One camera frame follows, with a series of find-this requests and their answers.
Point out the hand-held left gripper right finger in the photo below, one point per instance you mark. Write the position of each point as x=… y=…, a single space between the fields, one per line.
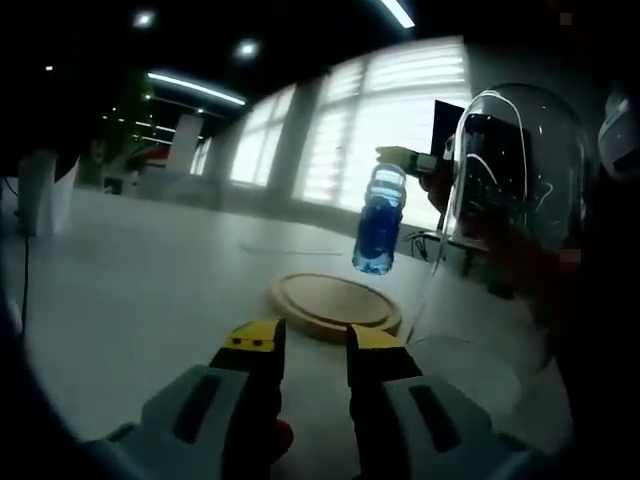
x=415 y=425

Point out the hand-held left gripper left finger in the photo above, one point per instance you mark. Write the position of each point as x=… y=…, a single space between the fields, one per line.
x=210 y=415

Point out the blue drink bottle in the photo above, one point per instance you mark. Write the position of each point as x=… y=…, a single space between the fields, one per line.
x=377 y=235

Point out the clear glass dome cover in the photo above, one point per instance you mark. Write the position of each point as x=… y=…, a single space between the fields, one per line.
x=555 y=175

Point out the person's right hand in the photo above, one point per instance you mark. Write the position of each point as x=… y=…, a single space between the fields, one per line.
x=437 y=195

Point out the person's left hand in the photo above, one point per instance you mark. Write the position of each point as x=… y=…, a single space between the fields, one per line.
x=285 y=440

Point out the black monitor screen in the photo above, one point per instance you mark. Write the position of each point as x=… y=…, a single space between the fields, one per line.
x=442 y=125

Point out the black thin stand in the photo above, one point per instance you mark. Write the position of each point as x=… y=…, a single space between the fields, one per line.
x=422 y=245

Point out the round wooden base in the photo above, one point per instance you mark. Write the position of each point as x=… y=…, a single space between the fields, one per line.
x=330 y=300

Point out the white chest device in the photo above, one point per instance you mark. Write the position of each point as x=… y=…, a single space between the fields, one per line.
x=617 y=135

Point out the person's dark clothing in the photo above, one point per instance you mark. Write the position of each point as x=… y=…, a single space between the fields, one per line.
x=610 y=300

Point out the long ceiling light strip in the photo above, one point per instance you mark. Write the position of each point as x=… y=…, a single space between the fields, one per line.
x=195 y=87

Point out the green plant in white pot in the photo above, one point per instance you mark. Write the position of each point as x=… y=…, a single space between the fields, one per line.
x=37 y=190

